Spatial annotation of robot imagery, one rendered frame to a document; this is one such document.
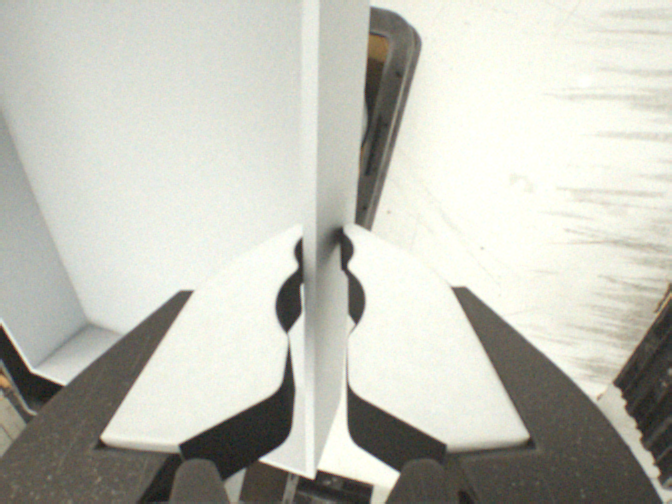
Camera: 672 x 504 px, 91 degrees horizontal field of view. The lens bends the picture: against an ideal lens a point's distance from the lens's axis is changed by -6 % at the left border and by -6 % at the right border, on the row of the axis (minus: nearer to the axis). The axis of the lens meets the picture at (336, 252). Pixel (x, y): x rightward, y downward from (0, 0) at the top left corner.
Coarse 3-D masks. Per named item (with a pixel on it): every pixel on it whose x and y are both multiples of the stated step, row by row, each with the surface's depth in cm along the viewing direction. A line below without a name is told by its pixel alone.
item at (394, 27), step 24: (384, 24) 21; (408, 24) 21; (408, 48) 22; (384, 72) 23; (384, 96) 23; (384, 120) 24; (384, 144) 25; (360, 168) 27; (360, 192) 27; (360, 216) 28
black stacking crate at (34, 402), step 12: (0, 324) 59; (0, 336) 60; (0, 348) 60; (12, 348) 63; (12, 360) 63; (12, 372) 64; (24, 372) 67; (24, 384) 67; (36, 384) 70; (48, 384) 73; (60, 384) 76; (36, 396) 71; (48, 396) 73; (36, 408) 70
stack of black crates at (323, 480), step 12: (300, 480) 159; (312, 480) 159; (324, 480) 159; (336, 480) 159; (348, 480) 159; (300, 492) 154; (312, 492) 154; (324, 492) 155; (336, 492) 155; (348, 492) 155; (360, 492) 155; (372, 492) 159
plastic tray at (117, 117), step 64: (0, 0) 14; (64, 0) 13; (128, 0) 13; (192, 0) 12; (256, 0) 12; (320, 0) 7; (0, 64) 16; (64, 64) 15; (128, 64) 14; (192, 64) 13; (256, 64) 13; (320, 64) 8; (0, 128) 18; (64, 128) 17; (128, 128) 16; (192, 128) 15; (256, 128) 14; (320, 128) 9; (0, 192) 18; (64, 192) 19; (128, 192) 18; (192, 192) 16; (256, 192) 15; (320, 192) 10; (0, 256) 19; (64, 256) 22; (128, 256) 20; (192, 256) 19; (320, 256) 11; (0, 320) 20; (64, 320) 23; (128, 320) 24; (320, 320) 13; (64, 384) 21; (320, 384) 15; (320, 448) 18
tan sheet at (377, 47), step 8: (368, 40) 31; (376, 40) 30; (384, 40) 30; (368, 48) 31; (376, 48) 31; (384, 48) 31; (368, 56) 31; (376, 56) 31; (384, 56) 31; (368, 64) 32; (376, 64) 31; (384, 64) 31; (368, 72) 32; (376, 72) 32; (368, 80) 32; (376, 80) 32; (376, 88) 32; (376, 96) 33; (360, 152) 36; (360, 160) 36
